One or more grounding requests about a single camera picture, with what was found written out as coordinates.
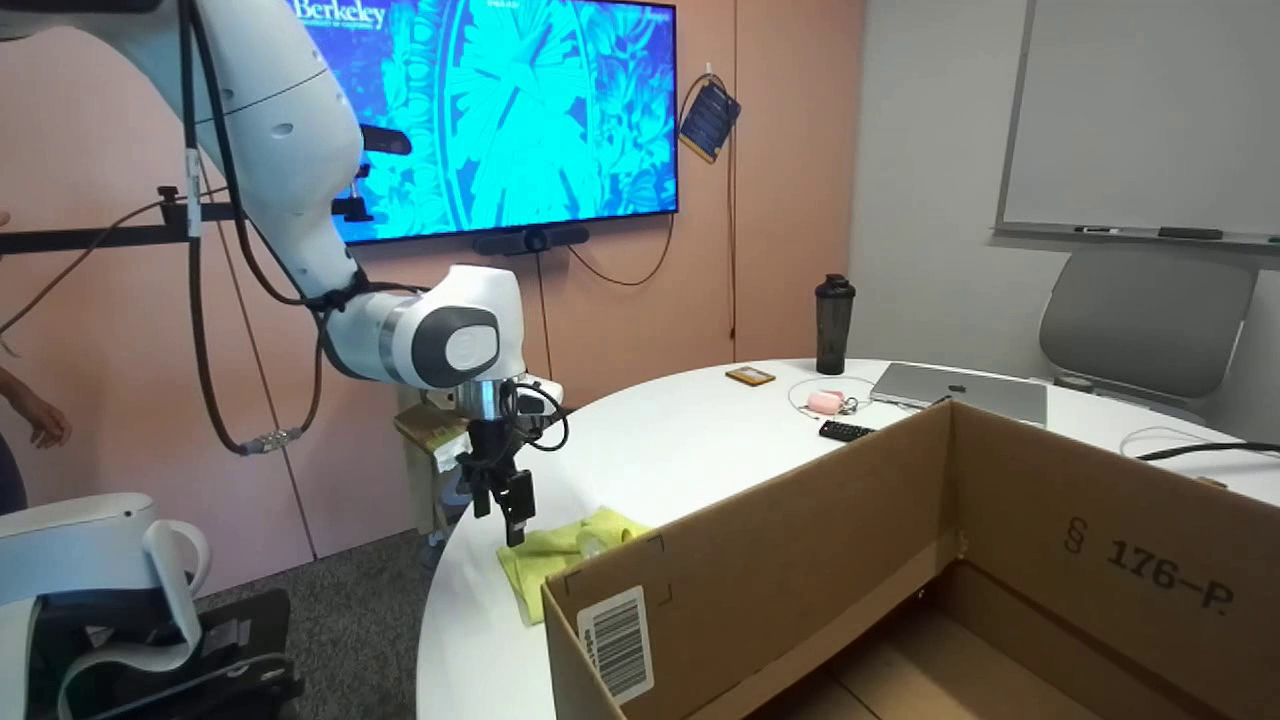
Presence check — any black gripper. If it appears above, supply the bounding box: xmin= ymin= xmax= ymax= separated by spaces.
xmin=455 ymin=413 xmax=538 ymax=547

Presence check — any yellow cloth towel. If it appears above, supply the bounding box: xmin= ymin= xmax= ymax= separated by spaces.
xmin=496 ymin=503 xmax=650 ymax=626

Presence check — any brown cardboard box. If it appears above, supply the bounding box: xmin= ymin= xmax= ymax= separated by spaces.
xmin=537 ymin=400 xmax=1280 ymax=720

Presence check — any person left hand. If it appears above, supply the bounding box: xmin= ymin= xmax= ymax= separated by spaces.
xmin=0 ymin=364 xmax=71 ymax=450

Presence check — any khaki jacket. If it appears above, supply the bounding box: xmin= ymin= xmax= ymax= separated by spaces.
xmin=390 ymin=396 xmax=476 ymax=541

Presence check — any black webcam bar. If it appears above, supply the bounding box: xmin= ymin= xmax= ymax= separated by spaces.
xmin=470 ymin=226 xmax=594 ymax=259

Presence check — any pink small case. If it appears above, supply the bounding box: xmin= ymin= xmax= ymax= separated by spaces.
xmin=797 ymin=381 xmax=863 ymax=418

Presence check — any black drink bottle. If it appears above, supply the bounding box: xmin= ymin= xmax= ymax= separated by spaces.
xmin=810 ymin=273 xmax=860 ymax=381

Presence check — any white plastic device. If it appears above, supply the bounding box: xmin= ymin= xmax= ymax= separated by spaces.
xmin=0 ymin=492 xmax=213 ymax=720

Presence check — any silver laptop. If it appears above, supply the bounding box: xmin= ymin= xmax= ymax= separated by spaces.
xmin=872 ymin=358 xmax=1055 ymax=426

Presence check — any grey office chair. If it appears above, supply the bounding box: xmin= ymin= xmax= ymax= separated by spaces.
xmin=1038 ymin=243 xmax=1264 ymax=403

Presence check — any whiteboard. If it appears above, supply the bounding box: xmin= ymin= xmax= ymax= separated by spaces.
xmin=994 ymin=0 xmax=1280 ymax=256

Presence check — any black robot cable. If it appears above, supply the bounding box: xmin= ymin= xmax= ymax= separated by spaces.
xmin=177 ymin=0 xmax=332 ymax=460

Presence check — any wall mounted TV screen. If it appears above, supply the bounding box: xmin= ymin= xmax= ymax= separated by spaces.
xmin=323 ymin=0 xmax=682 ymax=250

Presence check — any dark blue wall panel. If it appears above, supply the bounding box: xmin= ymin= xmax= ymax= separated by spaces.
xmin=678 ymin=85 xmax=743 ymax=168

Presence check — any black camera boom bar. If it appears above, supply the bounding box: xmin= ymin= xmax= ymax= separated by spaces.
xmin=0 ymin=182 xmax=248 ymax=259

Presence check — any black table cable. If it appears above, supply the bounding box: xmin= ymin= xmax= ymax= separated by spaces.
xmin=1140 ymin=438 xmax=1280 ymax=466

